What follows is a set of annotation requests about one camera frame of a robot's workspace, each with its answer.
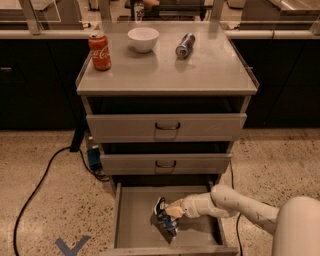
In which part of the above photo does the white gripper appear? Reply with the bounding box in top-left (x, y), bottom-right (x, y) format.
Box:
top-left (165, 193), bottom-right (216, 218)

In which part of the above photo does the blue chip bag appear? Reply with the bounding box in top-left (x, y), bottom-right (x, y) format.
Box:
top-left (153, 197), bottom-right (179, 237)

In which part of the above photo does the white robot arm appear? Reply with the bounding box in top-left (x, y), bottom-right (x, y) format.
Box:
top-left (165, 184), bottom-right (320, 256)

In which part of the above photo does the bottom grey drawer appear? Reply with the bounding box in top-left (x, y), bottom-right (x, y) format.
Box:
top-left (99, 183), bottom-right (238, 256)

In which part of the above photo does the grey drawer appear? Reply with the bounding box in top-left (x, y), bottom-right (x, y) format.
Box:
top-left (101, 153), bottom-right (231, 175)
top-left (87, 114), bottom-right (246, 143)
top-left (99, 183), bottom-right (238, 256)

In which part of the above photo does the middle grey drawer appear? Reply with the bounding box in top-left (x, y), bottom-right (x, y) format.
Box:
top-left (101, 153), bottom-right (231, 175)

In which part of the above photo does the top grey drawer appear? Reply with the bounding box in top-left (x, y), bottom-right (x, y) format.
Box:
top-left (87, 114), bottom-right (246, 143)

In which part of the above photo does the grey drawer cabinet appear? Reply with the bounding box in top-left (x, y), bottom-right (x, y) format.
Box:
top-left (75, 21), bottom-right (260, 181)

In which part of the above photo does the blue power box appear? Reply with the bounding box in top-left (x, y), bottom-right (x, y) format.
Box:
top-left (87, 148), bottom-right (102, 171)

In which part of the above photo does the blue tape mark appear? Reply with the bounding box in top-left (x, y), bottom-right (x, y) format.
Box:
top-left (55, 235), bottom-right (92, 256)

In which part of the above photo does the blue silver energy drink can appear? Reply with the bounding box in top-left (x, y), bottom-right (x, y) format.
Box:
top-left (175, 33), bottom-right (195, 59)

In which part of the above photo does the white bowl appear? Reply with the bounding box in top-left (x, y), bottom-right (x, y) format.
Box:
top-left (127, 27), bottom-right (159, 53)

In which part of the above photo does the orange soda can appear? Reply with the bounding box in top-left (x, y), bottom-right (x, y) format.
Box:
top-left (88, 32), bottom-right (111, 71)

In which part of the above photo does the white carton in background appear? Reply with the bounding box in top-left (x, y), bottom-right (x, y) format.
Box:
top-left (134, 2), bottom-right (144, 22)

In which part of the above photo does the black cable right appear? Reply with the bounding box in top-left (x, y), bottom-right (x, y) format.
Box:
top-left (229, 161), bottom-right (243, 256)

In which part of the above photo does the black cable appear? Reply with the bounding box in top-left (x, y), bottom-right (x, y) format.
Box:
top-left (12, 145), bottom-right (110, 256)
top-left (229, 161), bottom-right (243, 256)

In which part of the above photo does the black cable left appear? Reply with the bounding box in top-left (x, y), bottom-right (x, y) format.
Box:
top-left (12, 145), bottom-right (110, 256)

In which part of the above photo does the black counter with rail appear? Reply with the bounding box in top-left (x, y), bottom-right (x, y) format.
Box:
top-left (0, 31), bottom-right (320, 130)

